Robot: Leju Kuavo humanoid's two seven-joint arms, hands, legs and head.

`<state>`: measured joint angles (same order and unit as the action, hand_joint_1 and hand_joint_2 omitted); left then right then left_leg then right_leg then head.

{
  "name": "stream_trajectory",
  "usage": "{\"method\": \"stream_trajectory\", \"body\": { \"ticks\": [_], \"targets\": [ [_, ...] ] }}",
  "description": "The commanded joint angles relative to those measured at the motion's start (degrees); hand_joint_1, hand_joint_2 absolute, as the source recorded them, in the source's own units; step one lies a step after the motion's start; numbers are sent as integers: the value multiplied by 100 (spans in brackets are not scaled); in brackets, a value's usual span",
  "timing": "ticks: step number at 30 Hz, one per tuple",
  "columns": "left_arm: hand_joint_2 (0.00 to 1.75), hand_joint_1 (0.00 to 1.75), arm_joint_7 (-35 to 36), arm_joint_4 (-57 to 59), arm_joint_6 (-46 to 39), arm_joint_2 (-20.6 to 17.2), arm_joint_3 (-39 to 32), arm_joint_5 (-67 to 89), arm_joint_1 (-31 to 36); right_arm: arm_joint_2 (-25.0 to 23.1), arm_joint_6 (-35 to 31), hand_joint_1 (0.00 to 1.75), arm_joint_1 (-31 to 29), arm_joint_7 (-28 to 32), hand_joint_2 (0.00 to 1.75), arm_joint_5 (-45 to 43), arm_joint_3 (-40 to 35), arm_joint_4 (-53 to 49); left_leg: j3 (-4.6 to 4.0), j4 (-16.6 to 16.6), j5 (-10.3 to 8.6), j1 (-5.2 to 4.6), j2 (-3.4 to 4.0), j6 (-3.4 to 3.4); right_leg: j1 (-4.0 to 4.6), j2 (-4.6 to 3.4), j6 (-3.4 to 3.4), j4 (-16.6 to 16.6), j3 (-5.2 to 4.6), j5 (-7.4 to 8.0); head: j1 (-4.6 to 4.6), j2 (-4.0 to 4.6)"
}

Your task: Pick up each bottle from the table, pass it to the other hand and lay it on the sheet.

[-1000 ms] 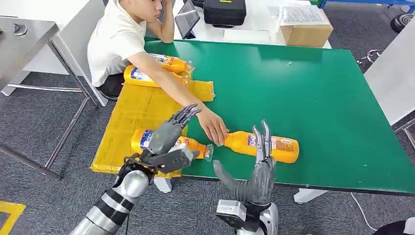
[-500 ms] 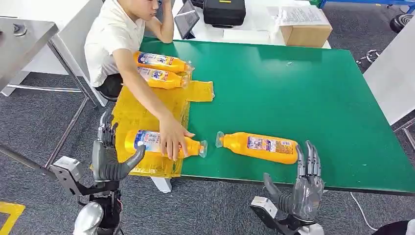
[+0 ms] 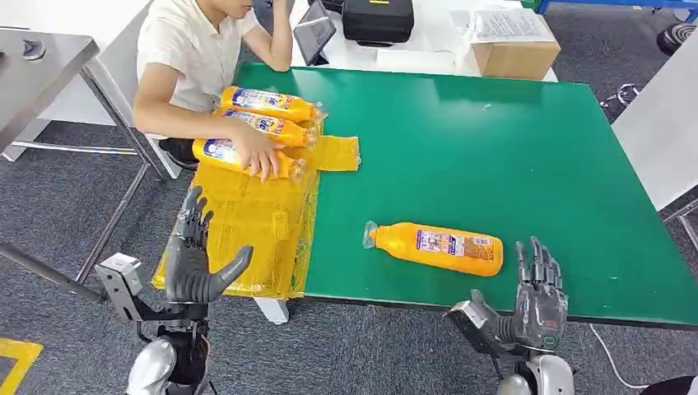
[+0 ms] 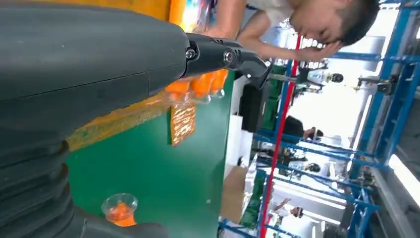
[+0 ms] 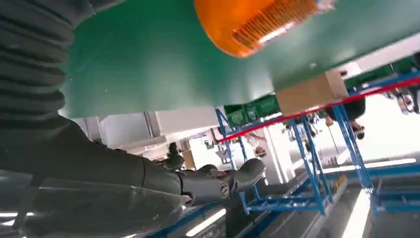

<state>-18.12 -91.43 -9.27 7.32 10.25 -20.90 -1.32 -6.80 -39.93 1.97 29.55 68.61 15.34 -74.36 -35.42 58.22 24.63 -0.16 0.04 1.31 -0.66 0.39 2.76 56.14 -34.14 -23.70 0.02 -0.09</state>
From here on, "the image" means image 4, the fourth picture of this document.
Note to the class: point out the blue metal rack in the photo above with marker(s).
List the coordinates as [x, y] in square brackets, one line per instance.
[390, 82]
[315, 151]

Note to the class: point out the red pole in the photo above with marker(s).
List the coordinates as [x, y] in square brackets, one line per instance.
[279, 138]

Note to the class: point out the brown cardboard box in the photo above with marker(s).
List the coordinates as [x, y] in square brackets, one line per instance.
[233, 193]

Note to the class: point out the green table mat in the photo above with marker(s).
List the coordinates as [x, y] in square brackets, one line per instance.
[170, 184]

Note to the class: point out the orange drink bottle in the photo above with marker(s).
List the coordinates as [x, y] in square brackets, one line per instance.
[201, 85]
[219, 80]
[177, 88]
[121, 213]

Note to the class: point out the large yellow sheet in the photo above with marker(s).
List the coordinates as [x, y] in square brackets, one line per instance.
[115, 121]

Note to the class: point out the green crate stack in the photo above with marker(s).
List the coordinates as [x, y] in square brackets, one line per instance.
[254, 203]
[272, 105]

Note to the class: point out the small yellow sheet piece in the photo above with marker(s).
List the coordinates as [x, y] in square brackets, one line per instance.
[183, 124]

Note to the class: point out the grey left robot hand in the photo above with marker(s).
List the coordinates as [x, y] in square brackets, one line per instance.
[82, 49]

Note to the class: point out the person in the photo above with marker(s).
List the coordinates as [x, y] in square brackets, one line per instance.
[272, 13]
[297, 212]
[293, 126]

